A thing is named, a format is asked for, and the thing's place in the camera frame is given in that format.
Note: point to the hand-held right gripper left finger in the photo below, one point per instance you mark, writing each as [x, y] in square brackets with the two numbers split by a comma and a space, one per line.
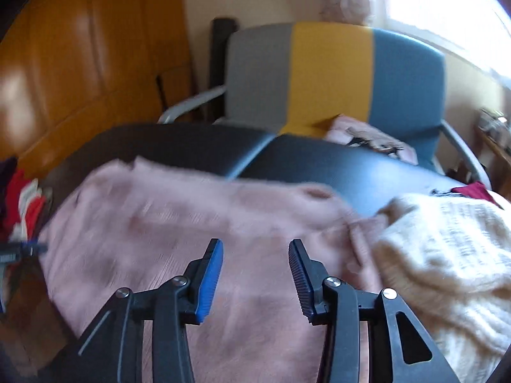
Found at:
[209, 283]

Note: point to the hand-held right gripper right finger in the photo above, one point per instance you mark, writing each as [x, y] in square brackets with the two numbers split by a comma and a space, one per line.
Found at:
[299, 283]

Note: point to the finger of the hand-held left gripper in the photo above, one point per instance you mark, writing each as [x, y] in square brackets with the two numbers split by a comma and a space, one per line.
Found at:
[16, 252]

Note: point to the pink knit sweater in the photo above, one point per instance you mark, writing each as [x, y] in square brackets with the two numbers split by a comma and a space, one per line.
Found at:
[139, 227]

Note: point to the cream knit sweater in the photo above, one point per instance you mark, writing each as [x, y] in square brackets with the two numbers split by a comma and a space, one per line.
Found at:
[439, 255]

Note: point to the red white cloth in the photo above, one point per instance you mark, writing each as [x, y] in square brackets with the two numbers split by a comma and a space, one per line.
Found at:
[24, 203]

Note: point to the pink printed cushion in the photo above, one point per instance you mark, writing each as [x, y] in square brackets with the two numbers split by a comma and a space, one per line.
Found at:
[351, 131]

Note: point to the magenta blanket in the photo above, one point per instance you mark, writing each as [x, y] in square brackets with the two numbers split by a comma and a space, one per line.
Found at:
[477, 191]

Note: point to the grey yellow blue armchair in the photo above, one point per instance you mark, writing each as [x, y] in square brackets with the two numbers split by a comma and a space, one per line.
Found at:
[331, 72]

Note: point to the wooden wardrobe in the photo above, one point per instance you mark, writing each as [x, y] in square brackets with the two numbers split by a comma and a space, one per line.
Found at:
[80, 48]

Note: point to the wooden desk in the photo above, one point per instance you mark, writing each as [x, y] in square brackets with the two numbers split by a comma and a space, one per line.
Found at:
[495, 143]

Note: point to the bright window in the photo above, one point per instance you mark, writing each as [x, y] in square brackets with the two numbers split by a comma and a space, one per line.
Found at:
[439, 8]

